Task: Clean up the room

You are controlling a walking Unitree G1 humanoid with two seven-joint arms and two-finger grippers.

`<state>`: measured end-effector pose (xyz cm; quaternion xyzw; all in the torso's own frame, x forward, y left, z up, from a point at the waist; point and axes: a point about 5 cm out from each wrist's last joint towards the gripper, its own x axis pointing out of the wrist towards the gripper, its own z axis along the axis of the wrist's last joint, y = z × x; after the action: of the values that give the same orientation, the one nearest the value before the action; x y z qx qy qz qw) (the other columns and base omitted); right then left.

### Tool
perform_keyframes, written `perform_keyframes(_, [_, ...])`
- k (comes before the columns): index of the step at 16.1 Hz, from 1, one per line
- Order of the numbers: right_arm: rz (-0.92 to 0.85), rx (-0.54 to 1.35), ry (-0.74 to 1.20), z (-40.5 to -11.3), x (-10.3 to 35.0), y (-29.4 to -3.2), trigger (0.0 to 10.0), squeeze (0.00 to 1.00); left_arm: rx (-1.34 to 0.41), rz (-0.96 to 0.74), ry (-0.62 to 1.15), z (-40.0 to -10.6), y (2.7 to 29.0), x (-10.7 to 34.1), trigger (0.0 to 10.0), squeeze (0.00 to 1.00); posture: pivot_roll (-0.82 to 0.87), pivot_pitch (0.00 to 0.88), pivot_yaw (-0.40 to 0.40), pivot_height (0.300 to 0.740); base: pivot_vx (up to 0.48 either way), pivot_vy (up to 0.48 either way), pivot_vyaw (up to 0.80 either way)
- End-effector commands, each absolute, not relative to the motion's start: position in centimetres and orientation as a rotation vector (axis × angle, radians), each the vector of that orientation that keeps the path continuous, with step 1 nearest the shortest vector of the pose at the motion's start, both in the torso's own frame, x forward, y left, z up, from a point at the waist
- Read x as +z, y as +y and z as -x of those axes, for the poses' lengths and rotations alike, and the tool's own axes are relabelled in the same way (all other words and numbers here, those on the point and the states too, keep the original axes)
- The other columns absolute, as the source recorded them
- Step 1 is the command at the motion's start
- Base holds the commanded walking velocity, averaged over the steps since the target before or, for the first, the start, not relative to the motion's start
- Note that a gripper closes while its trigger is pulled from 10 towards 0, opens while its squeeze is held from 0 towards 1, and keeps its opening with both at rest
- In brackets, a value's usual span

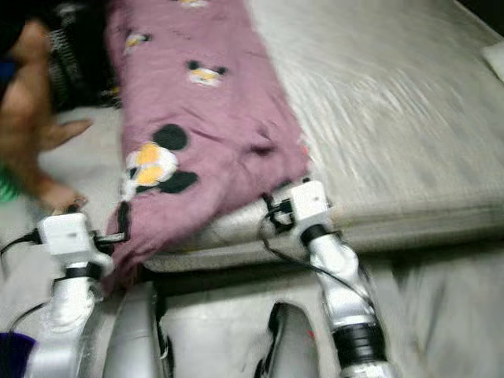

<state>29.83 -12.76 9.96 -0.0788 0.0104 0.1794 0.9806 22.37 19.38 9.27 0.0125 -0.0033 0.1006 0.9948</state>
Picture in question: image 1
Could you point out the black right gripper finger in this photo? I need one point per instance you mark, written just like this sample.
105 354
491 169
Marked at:
269 203

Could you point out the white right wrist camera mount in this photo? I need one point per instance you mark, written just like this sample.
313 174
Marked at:
311 201

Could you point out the purple cartoon mouse blanket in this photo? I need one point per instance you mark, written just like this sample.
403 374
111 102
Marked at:
205 118

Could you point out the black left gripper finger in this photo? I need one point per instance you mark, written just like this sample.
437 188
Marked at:
73 209
124 217

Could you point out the purple plastic bin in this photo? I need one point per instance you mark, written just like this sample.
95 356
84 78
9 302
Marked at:
12 358

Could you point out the black tufted headboard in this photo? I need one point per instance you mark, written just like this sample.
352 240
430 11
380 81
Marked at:
488 9

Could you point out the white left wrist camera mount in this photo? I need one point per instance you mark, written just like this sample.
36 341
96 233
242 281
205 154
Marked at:
67 235

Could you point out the black printed bag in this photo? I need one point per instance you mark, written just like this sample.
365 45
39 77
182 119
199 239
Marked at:
79 63

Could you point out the silver right robot leg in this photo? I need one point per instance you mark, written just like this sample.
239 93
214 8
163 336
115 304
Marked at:
295 346

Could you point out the person's hand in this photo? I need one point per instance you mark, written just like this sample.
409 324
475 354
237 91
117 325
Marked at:
67 134
63 197

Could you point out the white quilted mattress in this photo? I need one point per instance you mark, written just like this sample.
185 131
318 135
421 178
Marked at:
378 118

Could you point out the white printed pillow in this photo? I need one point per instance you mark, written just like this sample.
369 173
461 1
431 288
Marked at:
494 61

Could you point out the person's dark shirt torso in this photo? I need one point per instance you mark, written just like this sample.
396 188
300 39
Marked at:
9 63

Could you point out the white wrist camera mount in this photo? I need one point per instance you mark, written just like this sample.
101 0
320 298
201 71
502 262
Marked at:
311 201
67 235

